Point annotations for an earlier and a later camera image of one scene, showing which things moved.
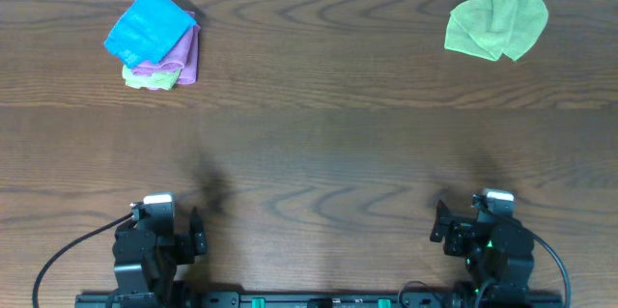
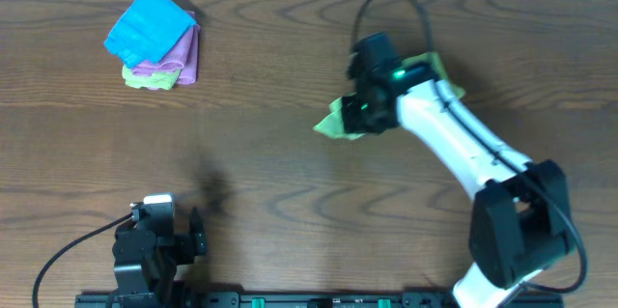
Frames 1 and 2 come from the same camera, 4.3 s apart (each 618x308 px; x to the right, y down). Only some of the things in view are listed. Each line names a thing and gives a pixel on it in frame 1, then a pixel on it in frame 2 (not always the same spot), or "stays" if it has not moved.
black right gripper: x=453 y=237 -> x=354 y=115
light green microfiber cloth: x=506 y=19 -> x=334 y=119
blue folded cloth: x=149 y=29 stays
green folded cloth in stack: x=159 y=80 stays
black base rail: x=322 y=299 stays
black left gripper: x=182 y=242 stays
